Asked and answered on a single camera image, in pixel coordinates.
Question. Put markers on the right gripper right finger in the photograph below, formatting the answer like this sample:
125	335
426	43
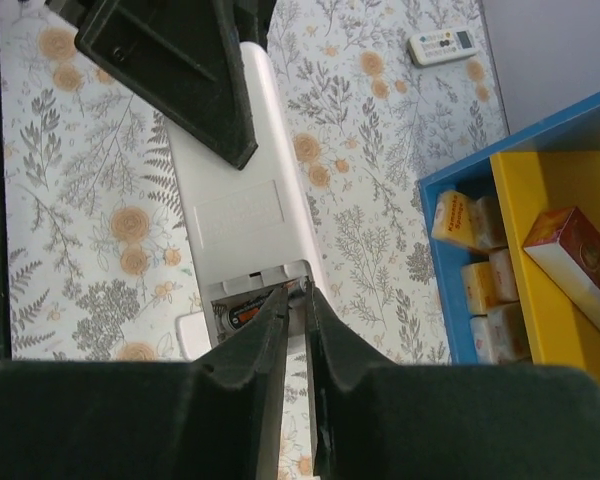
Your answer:
376	419

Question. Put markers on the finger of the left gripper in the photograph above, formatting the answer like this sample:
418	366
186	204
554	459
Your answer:
183	58
253	19

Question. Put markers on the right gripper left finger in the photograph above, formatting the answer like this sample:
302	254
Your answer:
218	417

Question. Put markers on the white battery cover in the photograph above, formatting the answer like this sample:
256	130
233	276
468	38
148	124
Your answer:
193	336

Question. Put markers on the grey red battery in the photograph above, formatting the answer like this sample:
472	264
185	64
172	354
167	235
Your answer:
296	292

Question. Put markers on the grey white remote control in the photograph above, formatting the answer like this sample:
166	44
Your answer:
249	230

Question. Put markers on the small white remote control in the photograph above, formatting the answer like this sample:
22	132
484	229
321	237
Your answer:
442	46

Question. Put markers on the floral tablecloth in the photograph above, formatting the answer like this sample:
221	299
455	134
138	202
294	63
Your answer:
99	263

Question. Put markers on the white tan small box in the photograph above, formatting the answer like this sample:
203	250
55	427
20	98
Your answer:
500	337

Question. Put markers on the white orange small box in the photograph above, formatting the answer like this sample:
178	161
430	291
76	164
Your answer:
479	288

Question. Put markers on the yellow orange small box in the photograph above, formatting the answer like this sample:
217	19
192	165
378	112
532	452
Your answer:
453	220

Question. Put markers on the red white long box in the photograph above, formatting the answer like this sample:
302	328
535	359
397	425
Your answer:
566	246

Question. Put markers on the blue shelf unit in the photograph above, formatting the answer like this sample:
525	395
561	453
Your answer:
551	164

